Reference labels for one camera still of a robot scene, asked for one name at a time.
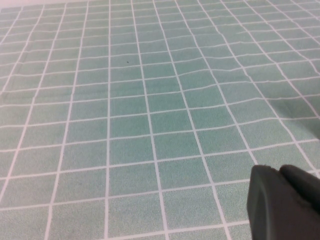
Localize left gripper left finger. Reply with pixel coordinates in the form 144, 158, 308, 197
246, 164, 320, 240

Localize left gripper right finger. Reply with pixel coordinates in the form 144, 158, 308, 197
279, 164, 320, 216

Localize green white checked tablecloth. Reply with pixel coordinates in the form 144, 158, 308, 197
0, 0, 320, 240

